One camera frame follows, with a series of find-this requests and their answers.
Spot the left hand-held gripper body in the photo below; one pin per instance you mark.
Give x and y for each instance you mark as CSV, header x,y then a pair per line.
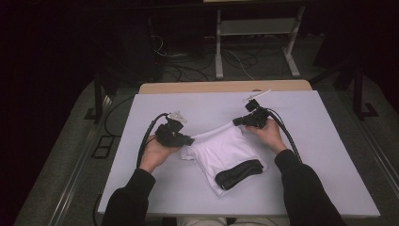
x,y
165,135

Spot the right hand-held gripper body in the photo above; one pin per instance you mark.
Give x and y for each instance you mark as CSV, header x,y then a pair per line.
x,y
260,117

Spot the person's right hand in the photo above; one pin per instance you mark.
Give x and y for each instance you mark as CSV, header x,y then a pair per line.
x,y
268,135

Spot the person's left hand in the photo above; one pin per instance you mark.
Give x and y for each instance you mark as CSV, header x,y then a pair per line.
x,y
155,153

